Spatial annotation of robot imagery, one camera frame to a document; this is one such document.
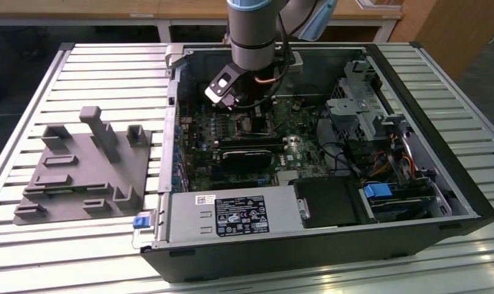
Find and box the silver power supply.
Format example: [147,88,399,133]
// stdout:
[163,185,309,246]

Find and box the blue disk carrier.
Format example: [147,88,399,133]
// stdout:
[362,183,394,200]

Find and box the blue case latch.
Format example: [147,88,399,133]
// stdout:
[131,214,153,230]

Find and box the metal socket cover frame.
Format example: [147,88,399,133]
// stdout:
[239,113,279,136]

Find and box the grey plastic parts rack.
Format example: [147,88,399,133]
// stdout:
[11,105,154,227]

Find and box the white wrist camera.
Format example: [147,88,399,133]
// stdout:
[203,66,247,104]

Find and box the wooden cabinet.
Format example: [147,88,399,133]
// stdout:
[388,0,494,80]

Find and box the metal CPU socket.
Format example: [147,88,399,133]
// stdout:
[229,113,278,138]

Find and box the black open PC case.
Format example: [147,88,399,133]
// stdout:
[138,42,494,284]

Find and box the black graphics card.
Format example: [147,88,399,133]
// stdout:
[219,146,274,172]

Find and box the wooden workbench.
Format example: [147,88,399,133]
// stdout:
[0,0,404,43]

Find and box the small silver heat sink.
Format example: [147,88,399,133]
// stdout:
[275,171,298,186]

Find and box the grey metal drive cage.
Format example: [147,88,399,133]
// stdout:
[323,59,410,145]

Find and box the coloured wire bundle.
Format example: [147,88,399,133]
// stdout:
[372,149,419,184]

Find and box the green motherboard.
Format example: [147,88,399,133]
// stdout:
[173,97,333,193]

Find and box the thick black wire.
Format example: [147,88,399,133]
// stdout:
[319,141,359,178]

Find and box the black plastic shroud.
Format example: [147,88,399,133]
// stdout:
[290,176,374,229]

